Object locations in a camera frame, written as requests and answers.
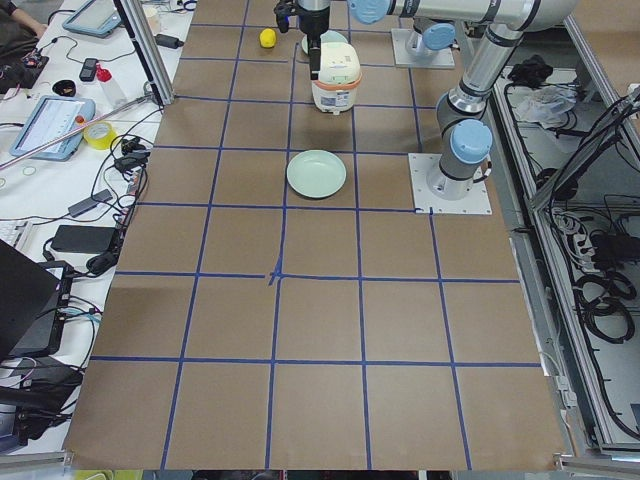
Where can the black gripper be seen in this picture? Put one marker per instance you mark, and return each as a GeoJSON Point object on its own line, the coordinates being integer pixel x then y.
{"type": "Point", "coordinates": [313, 23]}

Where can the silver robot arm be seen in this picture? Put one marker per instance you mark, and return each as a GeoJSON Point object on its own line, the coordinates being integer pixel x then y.
{"type": "Point", "coordinates": [466, 140]}
{"type": "Point", "coordinates": [429, 44]}

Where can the white rice cooker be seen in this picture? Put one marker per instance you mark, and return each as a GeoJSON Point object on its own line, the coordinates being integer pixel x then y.
{"type": "Point", "coordinates": [336, 88]}

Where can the green plate near base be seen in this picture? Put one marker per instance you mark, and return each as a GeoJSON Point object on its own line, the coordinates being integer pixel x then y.
{"type": "Point", "coordinates": [331, 36]}
{"type": "Point", "coordinates": [316, 174]}

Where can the yellow lemon toy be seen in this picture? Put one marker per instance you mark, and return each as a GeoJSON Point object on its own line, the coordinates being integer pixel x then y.
{"type": "Point", "coordinates": [267, 38]}

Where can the black power adapter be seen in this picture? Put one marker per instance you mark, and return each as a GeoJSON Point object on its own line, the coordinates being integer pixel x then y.
{"type": "Point", "coordinates": [168, 41]}

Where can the plastic cup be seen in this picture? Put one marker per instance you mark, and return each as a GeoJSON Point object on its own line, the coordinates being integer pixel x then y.
{"type": "Point", "coordinates": [153, 18]}

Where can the metal rod stick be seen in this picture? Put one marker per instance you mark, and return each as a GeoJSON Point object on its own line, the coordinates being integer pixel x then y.
{"type": "Point", "coordinates": [30, 154]}

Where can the red cap squeeze bottle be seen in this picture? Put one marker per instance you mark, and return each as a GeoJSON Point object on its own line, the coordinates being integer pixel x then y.
{"type": "Point", "coordinates": [110, 87]}

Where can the black phone remote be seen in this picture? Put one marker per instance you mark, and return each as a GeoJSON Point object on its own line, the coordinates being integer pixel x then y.
{"type": "Point", "coordinates": [88, 70]}

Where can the yellow tape roll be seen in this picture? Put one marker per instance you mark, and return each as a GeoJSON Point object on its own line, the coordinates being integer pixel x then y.
{"type": "Point", "coordinates": [99, 135]}

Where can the blue teach pendant tablet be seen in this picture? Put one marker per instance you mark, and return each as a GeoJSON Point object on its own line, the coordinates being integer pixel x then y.
{"type": "Point", "coordinates": [53, 117]}

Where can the black laptop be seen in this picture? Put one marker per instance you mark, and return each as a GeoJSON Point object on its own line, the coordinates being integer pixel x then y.
{"type": "Point", "coordinates": [33, 297]}

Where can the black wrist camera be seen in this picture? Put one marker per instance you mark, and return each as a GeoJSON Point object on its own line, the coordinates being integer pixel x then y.
{"type": "Point", "coordinates": [283, 10]}

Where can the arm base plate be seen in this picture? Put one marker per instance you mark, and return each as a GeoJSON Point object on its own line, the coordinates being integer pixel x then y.
{"type": "Point", "coordinates": [435, 193]}
{"type": "Point", "coordinates": [400, 47]}

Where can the aluminium frame post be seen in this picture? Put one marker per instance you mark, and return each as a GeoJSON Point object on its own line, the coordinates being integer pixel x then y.
{"type": "Point", "coordinates": [134, 19]}

